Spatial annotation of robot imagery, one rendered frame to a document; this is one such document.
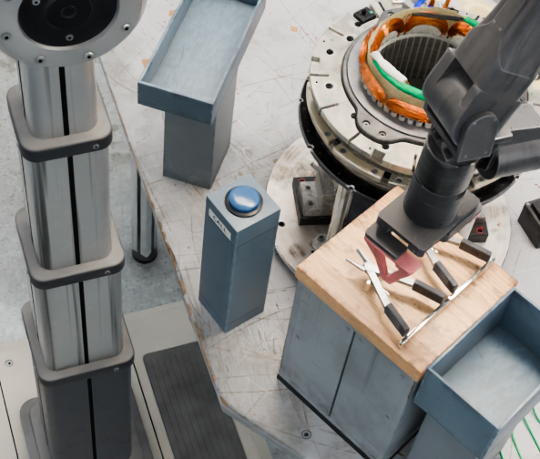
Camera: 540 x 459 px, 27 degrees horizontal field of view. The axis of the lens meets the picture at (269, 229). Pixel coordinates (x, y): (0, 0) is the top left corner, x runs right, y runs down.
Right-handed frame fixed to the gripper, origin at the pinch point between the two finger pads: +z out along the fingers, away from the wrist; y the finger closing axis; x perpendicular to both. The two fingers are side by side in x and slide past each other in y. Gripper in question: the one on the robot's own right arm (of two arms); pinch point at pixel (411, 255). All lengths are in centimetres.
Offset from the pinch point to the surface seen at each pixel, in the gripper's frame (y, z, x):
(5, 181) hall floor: 25, 118, 114
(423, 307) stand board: 2.5, 10.1, -3.0
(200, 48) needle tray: 15, 15, 48
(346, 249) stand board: 2.0, 10.3, 9.0
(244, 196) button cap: -0.3, 12.7, 24.2
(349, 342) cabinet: -4.0, 17.0, 1.7
